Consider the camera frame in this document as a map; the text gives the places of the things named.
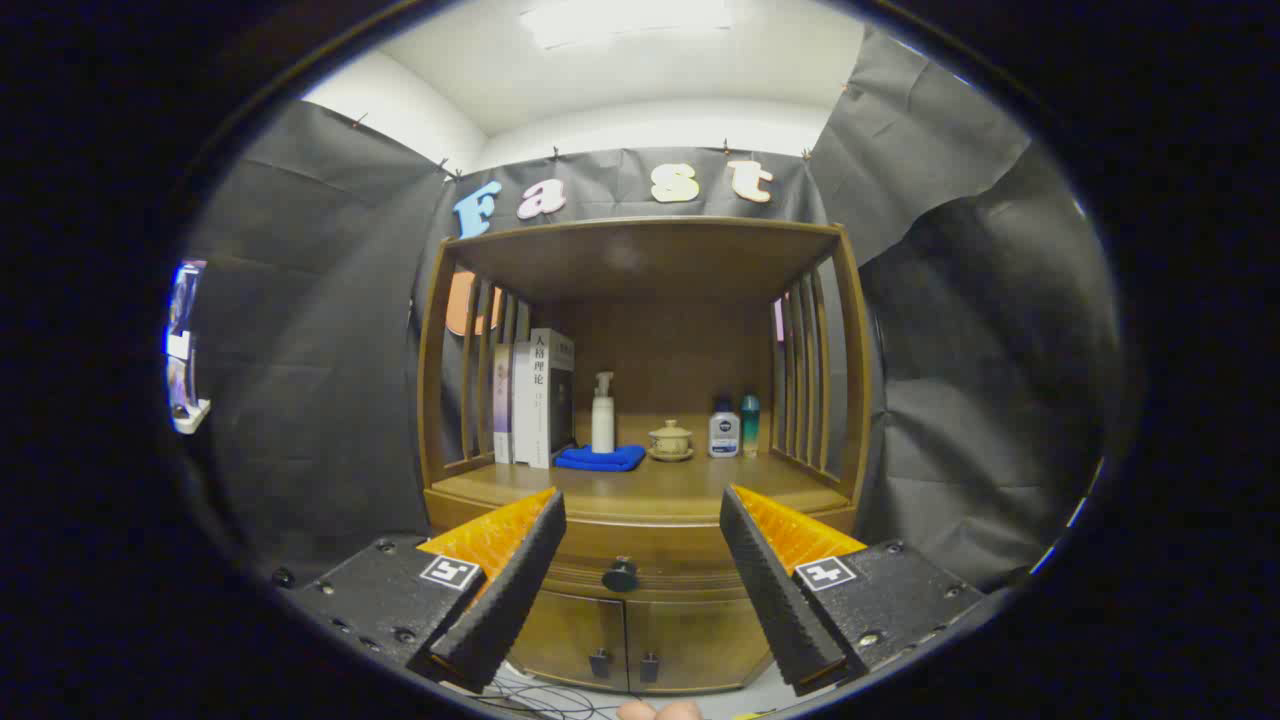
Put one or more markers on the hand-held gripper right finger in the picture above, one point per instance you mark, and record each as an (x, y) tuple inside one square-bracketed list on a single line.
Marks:
[(775, 600)]

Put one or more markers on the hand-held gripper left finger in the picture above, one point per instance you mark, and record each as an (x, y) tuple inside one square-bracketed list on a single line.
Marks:
[(510, 600)]

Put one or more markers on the black round drawer knob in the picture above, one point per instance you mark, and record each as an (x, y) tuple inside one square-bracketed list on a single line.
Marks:
[(620, 575)]

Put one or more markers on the wooden drawer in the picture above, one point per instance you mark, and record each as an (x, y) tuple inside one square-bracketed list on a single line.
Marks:
[(650, 545)]

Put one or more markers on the wooden cabinet door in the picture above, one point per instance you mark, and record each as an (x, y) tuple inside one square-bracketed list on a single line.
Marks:
[(575, 635), (690, 640)]

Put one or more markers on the wooden countertop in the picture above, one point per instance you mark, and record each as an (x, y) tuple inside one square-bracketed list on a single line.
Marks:
[(680, 480)]

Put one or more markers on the wooden cabinet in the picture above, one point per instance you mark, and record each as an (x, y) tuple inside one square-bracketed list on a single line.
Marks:
[(660, 350)]

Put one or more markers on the blue folded cloth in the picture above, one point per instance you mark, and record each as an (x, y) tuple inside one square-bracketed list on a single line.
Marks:
[(600, 459)]

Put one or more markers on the white lotion bottle blue cap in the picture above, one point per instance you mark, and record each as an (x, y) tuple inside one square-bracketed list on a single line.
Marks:
[(724, 432)]

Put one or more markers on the teal slim bottle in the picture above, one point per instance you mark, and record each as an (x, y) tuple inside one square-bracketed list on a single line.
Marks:
[(750, 420)]

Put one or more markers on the beige lidded tea cup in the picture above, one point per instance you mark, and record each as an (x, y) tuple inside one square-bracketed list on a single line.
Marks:
[(670, 440)]

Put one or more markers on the thin pale purple book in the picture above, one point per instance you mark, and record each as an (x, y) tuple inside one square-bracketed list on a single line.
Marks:
[(503, 400)]

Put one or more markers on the thick white book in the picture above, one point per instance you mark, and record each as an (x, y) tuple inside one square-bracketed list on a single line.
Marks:
[(535, 400)]

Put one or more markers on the white pump bottle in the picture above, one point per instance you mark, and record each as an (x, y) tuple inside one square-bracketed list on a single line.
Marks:
[(603, 420)]

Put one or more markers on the white edged panel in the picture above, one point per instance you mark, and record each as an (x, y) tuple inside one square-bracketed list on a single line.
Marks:
[(185, 350)]

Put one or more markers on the ceiling light panel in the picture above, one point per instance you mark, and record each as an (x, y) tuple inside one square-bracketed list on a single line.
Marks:
[(620, 20)]

